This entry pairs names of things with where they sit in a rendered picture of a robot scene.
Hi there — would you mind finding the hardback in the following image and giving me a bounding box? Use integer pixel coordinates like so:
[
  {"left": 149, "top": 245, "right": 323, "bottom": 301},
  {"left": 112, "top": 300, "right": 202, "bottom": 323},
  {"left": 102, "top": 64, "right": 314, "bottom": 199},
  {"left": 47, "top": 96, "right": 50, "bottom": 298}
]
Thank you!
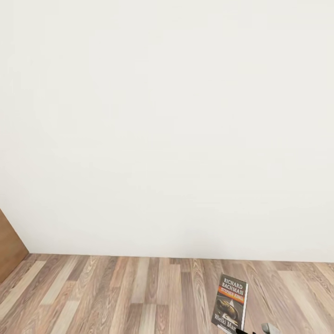
[{"left": 211, "top": 273, "right": 249, "bottom": 334}]

